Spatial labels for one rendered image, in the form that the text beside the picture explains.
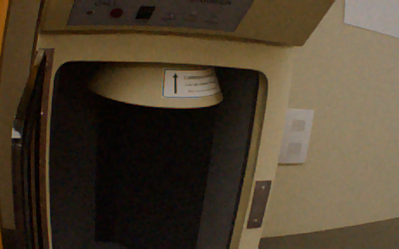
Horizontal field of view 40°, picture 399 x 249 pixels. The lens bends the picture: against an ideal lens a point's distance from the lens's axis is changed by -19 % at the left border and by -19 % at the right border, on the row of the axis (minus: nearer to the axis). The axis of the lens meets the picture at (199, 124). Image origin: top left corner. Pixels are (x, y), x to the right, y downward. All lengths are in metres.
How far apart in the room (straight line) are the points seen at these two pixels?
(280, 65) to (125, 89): 0.18
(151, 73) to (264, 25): 0.15
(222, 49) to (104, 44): 0.14
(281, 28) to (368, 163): 0.80
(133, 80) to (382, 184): 0.91
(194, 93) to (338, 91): 0.63
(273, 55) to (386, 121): 0.74
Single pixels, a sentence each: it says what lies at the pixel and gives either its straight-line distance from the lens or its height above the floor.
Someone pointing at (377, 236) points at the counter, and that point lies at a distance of 1.43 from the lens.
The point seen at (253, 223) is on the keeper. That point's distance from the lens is 0.83.
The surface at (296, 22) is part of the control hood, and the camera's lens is 0.70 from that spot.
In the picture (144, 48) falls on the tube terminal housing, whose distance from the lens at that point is 0.71.
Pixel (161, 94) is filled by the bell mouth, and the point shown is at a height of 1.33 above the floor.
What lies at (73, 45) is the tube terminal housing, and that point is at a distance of 0.69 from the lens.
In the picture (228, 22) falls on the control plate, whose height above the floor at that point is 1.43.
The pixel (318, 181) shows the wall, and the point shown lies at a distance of 1.39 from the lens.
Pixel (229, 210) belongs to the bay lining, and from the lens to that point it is 0.85.
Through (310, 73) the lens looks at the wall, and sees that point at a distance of 1.30.
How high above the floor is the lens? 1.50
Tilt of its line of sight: 15 degrees down
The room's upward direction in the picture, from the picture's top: 8 degrees clockwise
